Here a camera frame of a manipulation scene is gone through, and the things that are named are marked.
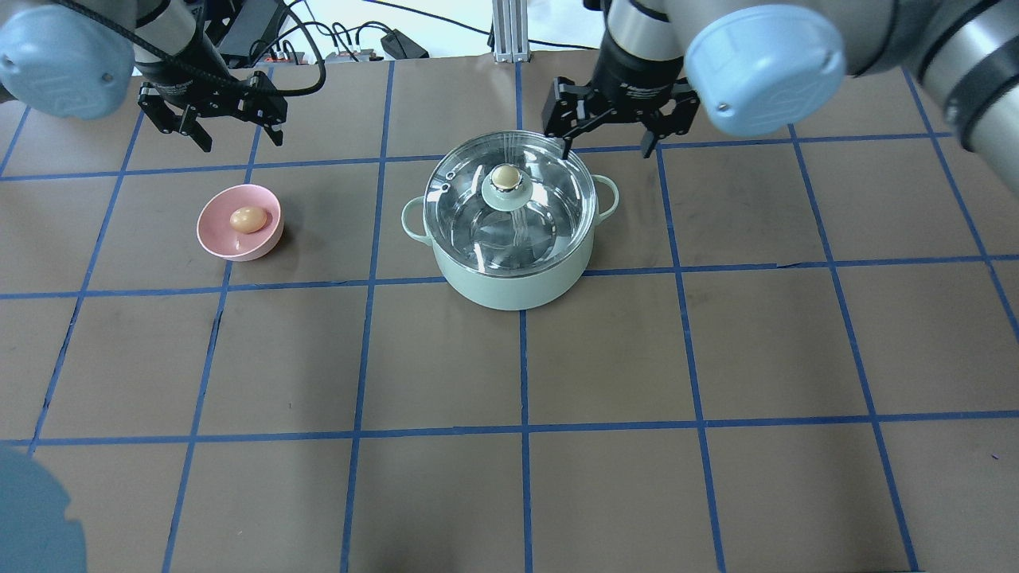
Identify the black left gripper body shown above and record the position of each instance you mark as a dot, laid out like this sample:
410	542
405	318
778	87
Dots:
185	70

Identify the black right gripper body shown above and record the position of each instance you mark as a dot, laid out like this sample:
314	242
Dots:
634	70

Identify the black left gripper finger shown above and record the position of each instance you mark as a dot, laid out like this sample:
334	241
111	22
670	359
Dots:
189	127
270	116

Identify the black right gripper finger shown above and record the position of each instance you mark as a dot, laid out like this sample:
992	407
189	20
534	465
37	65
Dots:
568	122
660	125

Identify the brown egg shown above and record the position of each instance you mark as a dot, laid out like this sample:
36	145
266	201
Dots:
248	219

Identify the glass pot lid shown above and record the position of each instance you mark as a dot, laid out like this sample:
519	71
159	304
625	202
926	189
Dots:
510	204

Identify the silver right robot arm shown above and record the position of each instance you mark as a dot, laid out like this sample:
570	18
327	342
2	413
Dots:
756	66

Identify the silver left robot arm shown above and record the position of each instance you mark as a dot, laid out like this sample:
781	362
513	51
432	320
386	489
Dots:
76	59

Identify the mint green cooking pot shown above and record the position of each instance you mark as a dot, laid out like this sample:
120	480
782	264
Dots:
511	293

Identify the pink bowl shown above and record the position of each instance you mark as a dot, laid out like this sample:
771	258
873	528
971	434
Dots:
218	239

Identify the black power adapter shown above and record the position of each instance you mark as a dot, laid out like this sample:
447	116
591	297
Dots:
401	47

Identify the aluminium frame post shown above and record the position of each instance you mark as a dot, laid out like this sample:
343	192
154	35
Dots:
509	31

